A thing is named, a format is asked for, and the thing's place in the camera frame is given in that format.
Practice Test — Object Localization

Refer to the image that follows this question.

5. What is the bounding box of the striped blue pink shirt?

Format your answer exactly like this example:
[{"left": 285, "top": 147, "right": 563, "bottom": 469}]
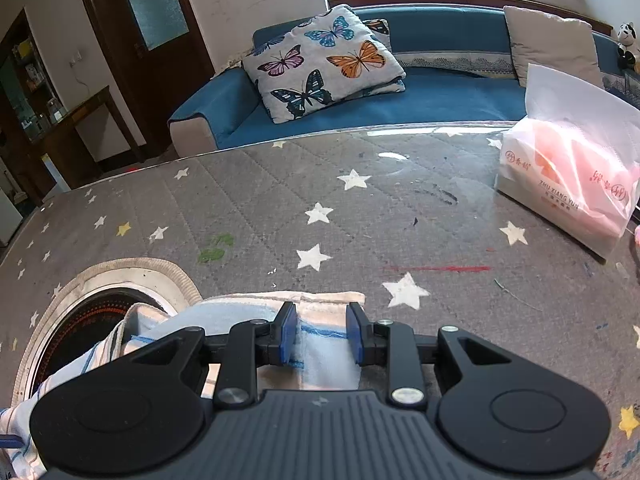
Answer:
[{"left": 1, "top": 292, "right": 364, "bottom": 479}]

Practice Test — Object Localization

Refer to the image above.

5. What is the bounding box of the grey star tablecloth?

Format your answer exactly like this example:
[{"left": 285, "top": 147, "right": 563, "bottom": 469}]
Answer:
[{"left": 1, "top": 125, "right": 639, "bottom": 479}]

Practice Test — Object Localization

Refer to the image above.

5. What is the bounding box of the round black induction cooker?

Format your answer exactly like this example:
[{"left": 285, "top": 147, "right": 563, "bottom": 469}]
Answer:
[{"left": 11, "top": 257, "right": 202, "bottom": 404}]

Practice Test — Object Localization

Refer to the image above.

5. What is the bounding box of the pink tissue pack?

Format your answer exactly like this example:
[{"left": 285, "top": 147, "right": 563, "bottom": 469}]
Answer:
[{"left": 496, "top": 64, "right": 639, "bottom": 258}]

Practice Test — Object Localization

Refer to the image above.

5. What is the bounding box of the dark wooden side table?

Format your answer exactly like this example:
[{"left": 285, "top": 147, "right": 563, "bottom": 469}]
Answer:
[{"left": 32, "top": 86, "right": 144, "bottom": 190}]

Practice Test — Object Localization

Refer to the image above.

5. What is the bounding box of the blue sofa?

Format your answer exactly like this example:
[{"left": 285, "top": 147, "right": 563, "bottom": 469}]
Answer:
[{"left": 169, "top": 6, "right": 525, "bottom": 157}]

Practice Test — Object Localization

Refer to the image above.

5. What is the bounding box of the butterfly print pillow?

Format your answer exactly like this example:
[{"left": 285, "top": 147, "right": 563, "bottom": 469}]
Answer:
[{"left": 242, "top": 6, "right": 406, "bottom": 124}]

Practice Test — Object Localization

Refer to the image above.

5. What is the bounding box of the dark display cabinet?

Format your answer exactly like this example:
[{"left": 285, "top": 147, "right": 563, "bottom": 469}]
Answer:
[{"left": 1, "top": 10, "right": 58, "bottom": 205}]

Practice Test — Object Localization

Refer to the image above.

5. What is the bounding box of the beige cushion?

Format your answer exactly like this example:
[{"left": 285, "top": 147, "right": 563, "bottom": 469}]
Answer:
[{"left": 503, "top": 6, "right": 603, "bottom": 89}]

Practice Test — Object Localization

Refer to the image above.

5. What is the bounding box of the dark wooden door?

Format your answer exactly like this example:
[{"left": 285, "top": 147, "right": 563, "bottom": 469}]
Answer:
[{"left": 82, "top": 0, "right": 215, "bottom": 155}]

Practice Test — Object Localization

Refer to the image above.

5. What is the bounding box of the panda plush toy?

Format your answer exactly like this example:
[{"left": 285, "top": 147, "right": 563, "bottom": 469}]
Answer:
[{"left": 617, "top": 22, "right": 640, "bottom": 73}]

